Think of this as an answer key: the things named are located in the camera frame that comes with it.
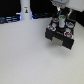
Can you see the red blue kcup front right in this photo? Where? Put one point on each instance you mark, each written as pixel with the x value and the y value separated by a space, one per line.
pixel 67 33

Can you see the black kcup holder drawer box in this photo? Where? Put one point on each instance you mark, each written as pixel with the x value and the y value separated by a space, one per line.
pixel 58 36

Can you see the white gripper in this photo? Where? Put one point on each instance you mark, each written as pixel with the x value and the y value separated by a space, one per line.
pixel 61 4

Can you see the red kcup in drawer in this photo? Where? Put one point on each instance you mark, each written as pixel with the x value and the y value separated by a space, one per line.
pixel 52 28

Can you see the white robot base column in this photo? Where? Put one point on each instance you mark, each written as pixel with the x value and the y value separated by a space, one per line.
pixel 26 13

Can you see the white kcup with green lid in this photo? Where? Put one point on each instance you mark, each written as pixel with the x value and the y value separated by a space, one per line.
pixel 62 21

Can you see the blue kcup in drawer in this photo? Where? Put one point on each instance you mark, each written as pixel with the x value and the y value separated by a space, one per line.
pixel 69 24

